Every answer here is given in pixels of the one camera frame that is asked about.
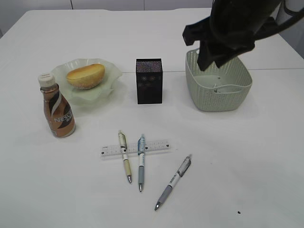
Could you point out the sugared bread roll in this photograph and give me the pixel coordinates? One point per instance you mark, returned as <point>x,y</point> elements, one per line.
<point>86,77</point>

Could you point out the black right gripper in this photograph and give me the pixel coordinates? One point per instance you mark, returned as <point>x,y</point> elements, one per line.
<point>235,23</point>

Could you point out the black mesh pen holder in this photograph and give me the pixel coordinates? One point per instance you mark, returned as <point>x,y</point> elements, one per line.
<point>149,78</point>

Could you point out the green barrel pen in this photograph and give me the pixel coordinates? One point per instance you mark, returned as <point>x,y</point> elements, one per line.
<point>123,150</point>

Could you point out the grey grip white pen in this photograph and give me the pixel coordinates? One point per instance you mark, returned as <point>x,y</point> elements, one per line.
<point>174,180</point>

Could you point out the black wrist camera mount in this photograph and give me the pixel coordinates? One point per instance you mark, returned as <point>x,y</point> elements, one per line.
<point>199,31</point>

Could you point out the brown Nescafe coffee bottle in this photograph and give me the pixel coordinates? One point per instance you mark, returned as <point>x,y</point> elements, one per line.
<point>57,109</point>

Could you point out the blue barrel pen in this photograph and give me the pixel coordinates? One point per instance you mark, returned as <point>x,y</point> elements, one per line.
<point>141,154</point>

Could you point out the green woven plastic basket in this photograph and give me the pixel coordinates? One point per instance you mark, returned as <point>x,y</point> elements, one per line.
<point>233,75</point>

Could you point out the transparent plastic ruler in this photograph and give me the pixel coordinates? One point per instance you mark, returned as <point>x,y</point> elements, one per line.
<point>150,146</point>

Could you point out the pale green wavy glass plate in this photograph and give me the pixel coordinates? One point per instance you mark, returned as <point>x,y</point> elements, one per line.
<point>82,97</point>

